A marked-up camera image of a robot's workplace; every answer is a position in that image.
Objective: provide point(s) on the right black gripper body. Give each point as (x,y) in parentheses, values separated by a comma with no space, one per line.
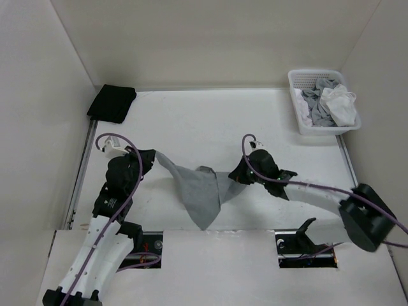
(257,178)

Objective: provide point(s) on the folded black tank top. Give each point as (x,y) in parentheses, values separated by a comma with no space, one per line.
(112,104)

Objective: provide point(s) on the grey tank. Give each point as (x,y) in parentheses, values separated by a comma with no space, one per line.
(202,191)
(320,117)

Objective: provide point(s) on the white plastic basket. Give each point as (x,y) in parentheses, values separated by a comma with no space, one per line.
(306,79)

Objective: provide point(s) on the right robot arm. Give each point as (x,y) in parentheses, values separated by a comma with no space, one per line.
(362,217)

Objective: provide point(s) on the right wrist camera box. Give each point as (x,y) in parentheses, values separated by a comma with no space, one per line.
(256,145)

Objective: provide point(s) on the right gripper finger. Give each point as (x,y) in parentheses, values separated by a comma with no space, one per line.
(287,175)
(241,174)

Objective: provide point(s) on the white tank top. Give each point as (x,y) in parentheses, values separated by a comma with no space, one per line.
(303,107)

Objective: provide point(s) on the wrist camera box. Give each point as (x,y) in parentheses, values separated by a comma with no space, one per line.
(112,149)
(256,145)

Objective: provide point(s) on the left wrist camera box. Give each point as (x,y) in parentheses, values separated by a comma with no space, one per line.
(112,149)

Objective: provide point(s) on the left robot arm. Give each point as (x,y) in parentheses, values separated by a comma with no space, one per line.
(110,238)

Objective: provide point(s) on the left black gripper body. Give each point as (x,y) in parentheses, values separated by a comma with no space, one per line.
(135,166)

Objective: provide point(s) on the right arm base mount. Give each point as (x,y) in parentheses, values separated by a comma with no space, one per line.
(296,250)

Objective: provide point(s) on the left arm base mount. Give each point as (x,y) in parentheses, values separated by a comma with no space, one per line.
(146,252)

